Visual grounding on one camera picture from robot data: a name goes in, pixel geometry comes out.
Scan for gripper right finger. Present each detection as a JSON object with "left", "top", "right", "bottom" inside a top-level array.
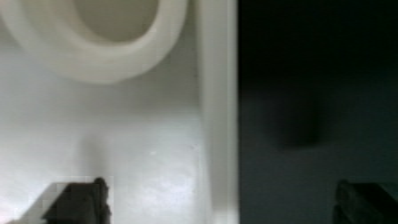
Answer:
[{"left": 332, "top": 180, "right": 398, "bottom": 224}]

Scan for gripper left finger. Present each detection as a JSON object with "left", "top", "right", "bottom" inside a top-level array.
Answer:
[{"left": 42, "top": 177, "right": 111, "bottom": 224}]

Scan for white square tabletop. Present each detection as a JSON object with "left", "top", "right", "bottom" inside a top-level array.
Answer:
[{"left": 0, "top": 0, "right": 239, "bottom": 224}]

